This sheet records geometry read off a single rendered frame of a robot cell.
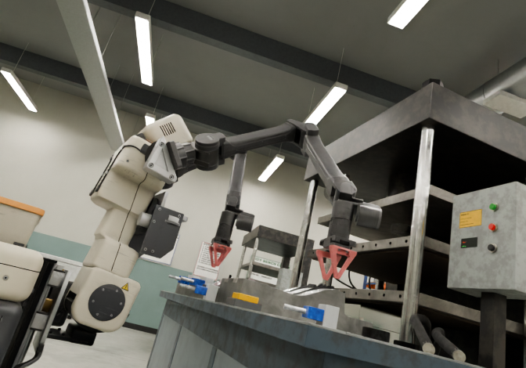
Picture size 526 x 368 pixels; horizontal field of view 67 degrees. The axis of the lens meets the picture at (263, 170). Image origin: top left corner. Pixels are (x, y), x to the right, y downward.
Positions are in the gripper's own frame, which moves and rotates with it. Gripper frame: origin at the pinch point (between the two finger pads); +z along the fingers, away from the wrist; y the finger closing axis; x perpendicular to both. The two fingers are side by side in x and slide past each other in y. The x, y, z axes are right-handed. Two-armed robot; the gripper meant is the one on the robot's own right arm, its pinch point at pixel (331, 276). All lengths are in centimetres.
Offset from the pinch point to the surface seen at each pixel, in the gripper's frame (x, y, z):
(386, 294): -57, 79, -10
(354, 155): -41, 110, -89
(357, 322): -25.7, 37.3, 7.5
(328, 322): -0.4, -2.4, 11.2
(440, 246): -71, 62, -35
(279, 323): 16.0, -21.1, 14.2
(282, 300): 2.9, 32.6, 7.0
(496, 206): -70, 28, -46
